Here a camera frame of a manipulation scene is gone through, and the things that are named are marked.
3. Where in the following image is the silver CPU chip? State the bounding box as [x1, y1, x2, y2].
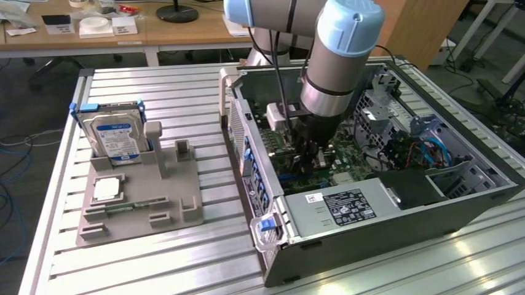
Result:
[92, 178, 121, 200]

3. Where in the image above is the white paper card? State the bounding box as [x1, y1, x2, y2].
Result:
[5, 27, 38, 37]

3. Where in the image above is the grey power supply with label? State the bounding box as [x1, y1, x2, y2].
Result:
[281, 178, 402, 244]

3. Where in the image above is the white paper stack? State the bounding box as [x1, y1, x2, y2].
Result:
[224, 21, 252, 38]

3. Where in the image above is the red wire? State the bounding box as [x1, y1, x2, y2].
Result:
[404, 138, 423, 167]

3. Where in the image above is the clear plastic bag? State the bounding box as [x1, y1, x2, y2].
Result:
[0, 0, 38, 29]

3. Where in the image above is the wooden desk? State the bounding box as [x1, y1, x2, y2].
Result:
[0, 0, 313, 67]

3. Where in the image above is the white box with black top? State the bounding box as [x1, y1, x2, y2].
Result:
[40, 14, 77, 36]

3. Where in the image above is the grey printed parts rack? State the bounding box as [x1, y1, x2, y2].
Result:
[74, 120, 204, 248]

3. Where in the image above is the hard disk with blue rails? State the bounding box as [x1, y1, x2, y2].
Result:
[68, 99, 148, 167]

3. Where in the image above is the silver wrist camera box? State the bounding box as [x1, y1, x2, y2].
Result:
[264, 102, 307, 132]

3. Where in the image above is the wooden cabinet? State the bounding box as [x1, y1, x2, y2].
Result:
[371, 0, 470, 70]

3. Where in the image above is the black power cable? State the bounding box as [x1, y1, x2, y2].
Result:
[372, 44, 400, 61]

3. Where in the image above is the black chair base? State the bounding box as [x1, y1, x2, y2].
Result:
[22, 56, 84, 92]

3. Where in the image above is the green RAM stick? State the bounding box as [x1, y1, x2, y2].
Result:
[101, 201, 165, 215]

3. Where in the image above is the blue wire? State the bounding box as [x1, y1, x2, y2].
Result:
[422, 137, 452, 167]

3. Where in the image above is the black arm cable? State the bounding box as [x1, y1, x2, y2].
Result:
[247, 25, 296, 149]

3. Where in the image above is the green motherboard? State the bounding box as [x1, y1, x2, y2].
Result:
[251, 101, 371, 195]

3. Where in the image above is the red packet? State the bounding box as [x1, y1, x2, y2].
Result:
[116, 3, 142, 17]

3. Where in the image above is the plain grey disk bay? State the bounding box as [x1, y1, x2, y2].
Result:
[423, 159, 498, 201]

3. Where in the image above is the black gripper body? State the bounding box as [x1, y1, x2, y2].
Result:
[303, 112, 341, 149]

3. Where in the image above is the perforated metal disk bay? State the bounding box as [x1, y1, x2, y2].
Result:
[352, 88, 411, 149]

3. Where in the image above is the white desk frame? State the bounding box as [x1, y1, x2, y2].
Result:
[444, 0, 525, 84]

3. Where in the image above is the plain white box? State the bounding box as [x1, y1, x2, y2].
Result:
[110, 16, 141, 36]

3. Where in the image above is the grey open PC case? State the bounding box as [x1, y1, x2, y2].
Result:
[219, 55, 519, 288]

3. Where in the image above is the black round stand base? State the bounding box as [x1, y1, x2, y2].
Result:
[154, 0, 200, 24]

